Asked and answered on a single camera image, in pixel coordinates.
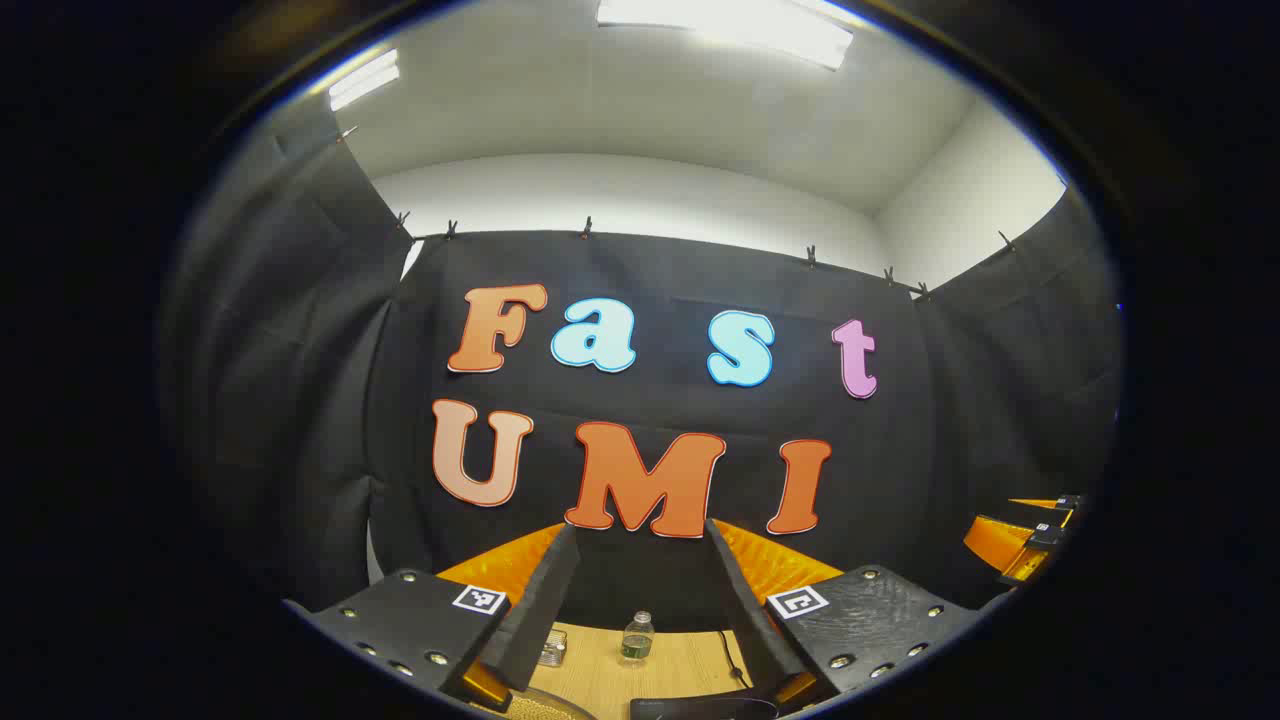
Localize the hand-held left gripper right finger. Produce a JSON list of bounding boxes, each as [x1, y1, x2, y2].
[[705, 518, 986, 713]]

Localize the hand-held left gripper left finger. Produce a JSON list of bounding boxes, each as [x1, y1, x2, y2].
[[285, 522, 581, 713]]

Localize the black induction cooktop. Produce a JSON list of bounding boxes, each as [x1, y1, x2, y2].
[[630, 695, 779, 720]]

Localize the clear plastic water bottle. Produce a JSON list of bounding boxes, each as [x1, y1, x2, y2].
[[620, 611, 656, 664]]

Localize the row of black cloth clips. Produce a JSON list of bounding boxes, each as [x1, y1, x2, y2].
[[335, 125, 1016, 301]]

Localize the ceiling light panel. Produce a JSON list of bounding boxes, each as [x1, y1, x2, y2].
[[597, 0, 854, 71], [328, 50, 401, 112]]

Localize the black power cable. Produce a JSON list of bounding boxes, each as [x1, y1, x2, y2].
[[718, 630, 753, 691]]

